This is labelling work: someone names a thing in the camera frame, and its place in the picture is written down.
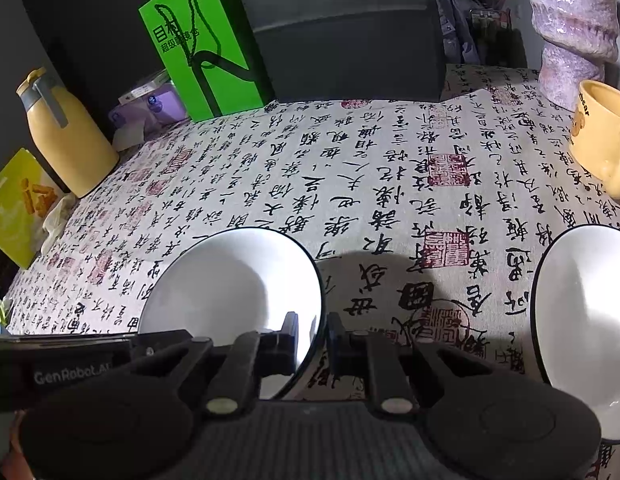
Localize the white crumpled glove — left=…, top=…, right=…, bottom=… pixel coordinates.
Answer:
left=40, top=193, right=78, bottom=254

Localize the small white box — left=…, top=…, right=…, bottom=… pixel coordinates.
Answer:
left=118, top=70, right=170, bottom=104

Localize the purple tissue pack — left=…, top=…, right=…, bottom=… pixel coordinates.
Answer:
left=108, top=81, right=188, bottom=131

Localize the person's hand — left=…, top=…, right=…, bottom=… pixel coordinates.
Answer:
left=0, top=411, right=34, bottom=480

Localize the blue jacket on chair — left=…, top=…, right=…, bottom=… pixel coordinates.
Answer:
left=436, top=0, right=484, bottom=65

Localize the purple ceramic vase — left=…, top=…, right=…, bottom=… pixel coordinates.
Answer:
left=530, top=0, right=619, bottom=110

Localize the black paper bag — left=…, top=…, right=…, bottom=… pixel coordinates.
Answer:
left=242, top=0, right=446, bottom=102

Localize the yellow thermos jug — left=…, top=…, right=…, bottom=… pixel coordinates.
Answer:
left=16, top=67, right=119, bottom=198

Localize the yellow-green snack pouch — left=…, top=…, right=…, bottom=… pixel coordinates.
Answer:
left=0, top=148, right=64, bottom=269

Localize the green paper bag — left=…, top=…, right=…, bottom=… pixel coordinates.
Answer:
left=139, top=0, right=274, bottom=122

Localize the small white bowl black rim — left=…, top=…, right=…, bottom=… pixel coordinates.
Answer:
left=530, top=224, right=620, bottom=444

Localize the calligraphy tablecloth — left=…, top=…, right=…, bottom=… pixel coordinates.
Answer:
left=10, top=65, right=620, bottom=374

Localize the yellow mug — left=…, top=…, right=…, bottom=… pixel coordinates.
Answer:
left=569, top=79, right=620, bottom=200

